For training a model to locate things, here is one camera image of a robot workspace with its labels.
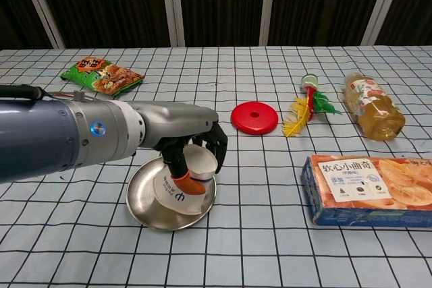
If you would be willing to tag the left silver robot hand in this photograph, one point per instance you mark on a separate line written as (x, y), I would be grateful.
(175, 121)

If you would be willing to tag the white paper cup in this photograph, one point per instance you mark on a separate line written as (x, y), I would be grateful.
(170, 197)

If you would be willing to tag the steel round plate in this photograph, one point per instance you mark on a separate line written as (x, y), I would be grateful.
(145, 200)

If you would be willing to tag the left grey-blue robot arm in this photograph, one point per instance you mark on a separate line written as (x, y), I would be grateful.
(50, 136)

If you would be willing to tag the green snack bag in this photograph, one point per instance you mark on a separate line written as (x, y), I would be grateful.
(101, 77)

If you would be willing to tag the red plastic disc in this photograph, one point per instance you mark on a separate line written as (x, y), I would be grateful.
(266, 119)

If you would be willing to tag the colourful feather shuttlecock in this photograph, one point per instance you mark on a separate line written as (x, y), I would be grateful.
(303, 112)

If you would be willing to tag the blue checkered tablecloth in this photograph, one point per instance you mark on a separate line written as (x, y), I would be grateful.
(216, 254)

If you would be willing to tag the amber tea bottle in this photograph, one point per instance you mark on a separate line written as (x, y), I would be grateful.
(374, 106)

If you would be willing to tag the orange blue cookie box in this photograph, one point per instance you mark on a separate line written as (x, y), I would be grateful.
(364, 187)

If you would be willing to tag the white metal frame post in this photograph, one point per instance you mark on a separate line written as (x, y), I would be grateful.
(269, 4)
(384, 4)
(40, 4)
(172, 4)

